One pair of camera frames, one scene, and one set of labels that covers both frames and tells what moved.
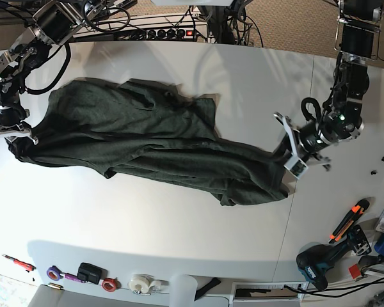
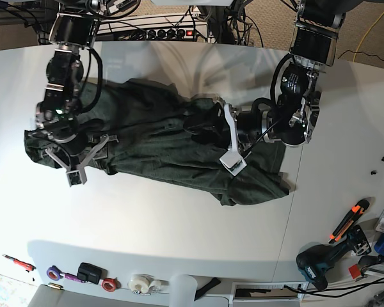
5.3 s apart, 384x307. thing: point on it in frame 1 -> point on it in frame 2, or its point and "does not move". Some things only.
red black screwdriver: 25,266 does not move
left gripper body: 9,132 -> 79,169
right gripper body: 304,142 -> 212,126
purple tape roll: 54,274 does not move
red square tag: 354,271 does not move
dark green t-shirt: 152,130 does not move
